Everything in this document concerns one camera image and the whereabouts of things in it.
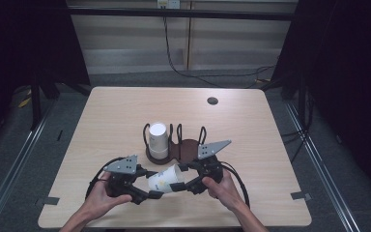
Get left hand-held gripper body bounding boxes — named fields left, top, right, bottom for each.
left=102, top=154, right=150, bottom=198

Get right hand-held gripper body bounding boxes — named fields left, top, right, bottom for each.
left=189, top=139, right=233, bottom=195

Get white printed paper cup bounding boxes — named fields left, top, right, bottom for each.
left=147, top=163, right=186, bottom=194

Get brown cup holder wire loops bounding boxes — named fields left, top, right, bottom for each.
left=142, top=122, right=208, bottom=166

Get stack of white paper cups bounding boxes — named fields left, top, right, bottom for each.
left=148, top=121, right=170, bottom=160

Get person's right hand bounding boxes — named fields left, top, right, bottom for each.
left=201, top=168, right=243, bottom=213

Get person's left hand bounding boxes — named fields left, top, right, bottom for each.
left=82, top=171, right=133, bottom=220

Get grey tape strip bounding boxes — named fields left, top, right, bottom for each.
left=290, top=190, right=313, bottom=201
left=34, top=195, right=61, bottom=207

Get yellow floor tape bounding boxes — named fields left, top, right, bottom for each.
left=17, top=89, right=33, bottom=109

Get black horizontal bar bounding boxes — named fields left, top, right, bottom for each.
left=67, top=7, right=300, bottom=22

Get black curtain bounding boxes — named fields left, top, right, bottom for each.
left=271, top=0, right=371, bottom=205
left=0, top=0, right=92, bottom=156

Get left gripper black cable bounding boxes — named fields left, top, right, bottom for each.
left=84, top=156, right=128, bottom=201

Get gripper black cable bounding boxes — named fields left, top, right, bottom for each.
left=219, top=160, right=251, bottom=209
left=84, top=156, right=128, bottom=201

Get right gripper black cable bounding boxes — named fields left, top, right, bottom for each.
left=219, top=160, right=251, bottom=209

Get bundle of black floor cables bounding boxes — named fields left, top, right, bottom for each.
left=280, top=86, right=314, bottom=164

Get long black wall cable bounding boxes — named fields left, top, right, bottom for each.
left=161, top=8, right=276, bottom=89

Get metal floor rail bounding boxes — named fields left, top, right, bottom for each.
left=0, top=101, right=56, bottom=232
left=284, top=101, right=362, bottom=232

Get black stand post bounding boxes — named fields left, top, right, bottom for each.
left=29, top=72, right=43, bottom=131

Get white wall outlet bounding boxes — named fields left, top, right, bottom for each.
left=157, top=0, right=182, bottom=10

